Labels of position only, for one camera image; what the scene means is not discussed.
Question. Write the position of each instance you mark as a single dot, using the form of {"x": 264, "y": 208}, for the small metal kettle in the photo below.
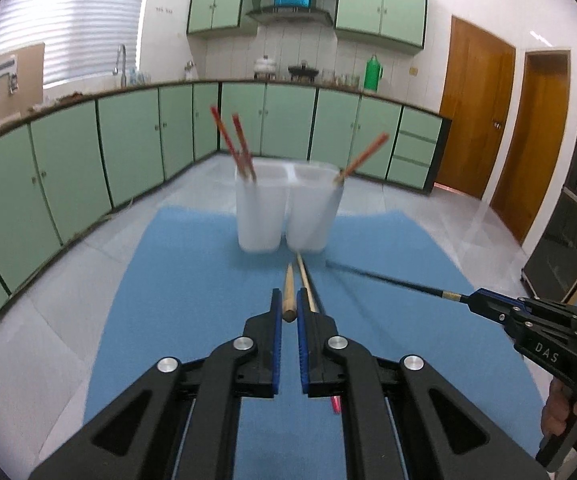
{"x": 189, "y": 70}

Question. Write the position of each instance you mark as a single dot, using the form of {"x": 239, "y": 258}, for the bottles beside sink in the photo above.
{"x": 139, "y": 78}

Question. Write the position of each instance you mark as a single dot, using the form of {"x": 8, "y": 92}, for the white cooking pot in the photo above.
{"x": 264, "y": 66}

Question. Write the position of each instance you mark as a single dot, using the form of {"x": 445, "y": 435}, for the white two-compartment utensil holder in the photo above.
{"x": 261, "y": 215}

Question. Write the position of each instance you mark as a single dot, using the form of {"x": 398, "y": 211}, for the white window blind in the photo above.
{"x": 68, "y": 15}

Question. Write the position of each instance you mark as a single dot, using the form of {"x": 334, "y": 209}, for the green base cabinets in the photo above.
{"x": 68, "y": 160}

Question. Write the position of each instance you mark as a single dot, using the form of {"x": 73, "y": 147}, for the light wooden chopstick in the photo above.
{"x": 288, "y": 295}

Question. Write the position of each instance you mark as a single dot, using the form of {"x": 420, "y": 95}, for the red-ended wooden chopstick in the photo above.
{"x": 226, "y": 140}
{"x": 243, "y": 147}
{"x": 306, "y": 280}
{"x": 363, "y": 157}

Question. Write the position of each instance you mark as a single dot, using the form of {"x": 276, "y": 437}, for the chrome sink faucet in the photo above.
{"x": 120, "y": 62}

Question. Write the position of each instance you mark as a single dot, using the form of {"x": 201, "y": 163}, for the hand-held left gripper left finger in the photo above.
{"x": 277, "y": 330}

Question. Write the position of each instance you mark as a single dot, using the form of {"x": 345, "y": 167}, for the green wall cabinets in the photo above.
{"x": 398, "y": 5}

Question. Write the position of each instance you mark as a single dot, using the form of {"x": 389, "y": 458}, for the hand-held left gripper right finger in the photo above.
{"x": 302, "y": 340}

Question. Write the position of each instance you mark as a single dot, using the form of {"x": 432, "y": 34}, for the blue table mat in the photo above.
{"x": 178, "y": 285}

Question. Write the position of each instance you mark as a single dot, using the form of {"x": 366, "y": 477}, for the black wok with lid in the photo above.
{"x": 302, "y": 72}

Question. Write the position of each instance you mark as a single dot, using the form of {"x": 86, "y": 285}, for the black appliance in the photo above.
{"x": 563, "y": 240}

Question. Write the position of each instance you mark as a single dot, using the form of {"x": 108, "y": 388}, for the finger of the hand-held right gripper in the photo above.
{"x": 486, "y": 310}
{"x": 493, "y": 297}

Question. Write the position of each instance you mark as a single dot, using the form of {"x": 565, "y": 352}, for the black chopstick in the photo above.
{"x": 393, "y": 280}

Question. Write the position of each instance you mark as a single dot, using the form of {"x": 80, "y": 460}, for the row of glass jars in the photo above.
{"x": 341, "y": 79}

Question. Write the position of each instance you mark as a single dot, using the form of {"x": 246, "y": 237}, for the person's right hand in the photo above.
{"x": 554, "y": 407}

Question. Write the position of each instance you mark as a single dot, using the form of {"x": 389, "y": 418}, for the green thermos flask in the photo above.
{"x": 372, "y": 74}

